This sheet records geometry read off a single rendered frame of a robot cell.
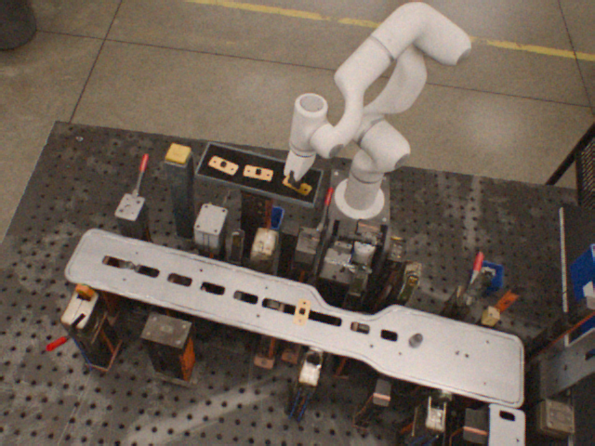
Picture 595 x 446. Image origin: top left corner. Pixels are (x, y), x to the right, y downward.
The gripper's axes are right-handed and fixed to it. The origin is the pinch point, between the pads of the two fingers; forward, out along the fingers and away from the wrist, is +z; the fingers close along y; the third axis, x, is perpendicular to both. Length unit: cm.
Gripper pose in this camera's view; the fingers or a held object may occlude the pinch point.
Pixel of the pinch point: (297, 180)
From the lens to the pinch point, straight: 164.9
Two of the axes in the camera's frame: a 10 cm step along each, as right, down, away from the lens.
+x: 8.5, 4.9, -2.1
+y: -5.2, 6.8, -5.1
